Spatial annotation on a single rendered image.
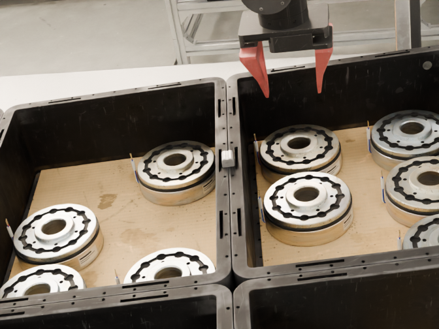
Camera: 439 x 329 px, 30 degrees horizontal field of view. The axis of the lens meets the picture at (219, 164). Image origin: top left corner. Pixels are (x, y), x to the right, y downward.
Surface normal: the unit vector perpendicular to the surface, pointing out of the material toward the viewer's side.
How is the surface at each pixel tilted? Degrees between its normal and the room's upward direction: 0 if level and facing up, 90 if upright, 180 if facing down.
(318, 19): 1
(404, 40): 65
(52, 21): 0
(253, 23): 1
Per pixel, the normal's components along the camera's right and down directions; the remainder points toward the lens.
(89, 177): -0.15, -0.81
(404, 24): -0.21, 0.18
